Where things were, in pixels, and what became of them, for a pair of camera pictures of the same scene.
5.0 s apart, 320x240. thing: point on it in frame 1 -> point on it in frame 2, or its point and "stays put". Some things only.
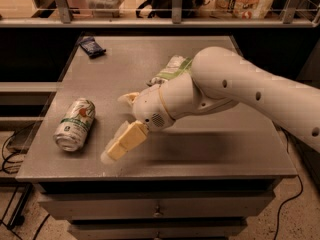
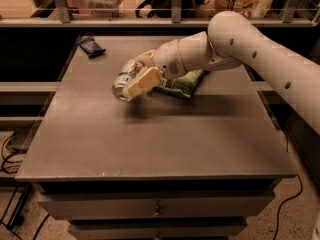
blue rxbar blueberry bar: x=91 y=46 stays put
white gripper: x=149 y=106 -> x=167 y=58
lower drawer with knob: x=157 y=229 stays put
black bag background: x=161 y=1 stays put
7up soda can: x=70 y=132 -> x=129 y=72
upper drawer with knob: x=156 y=205 stays put
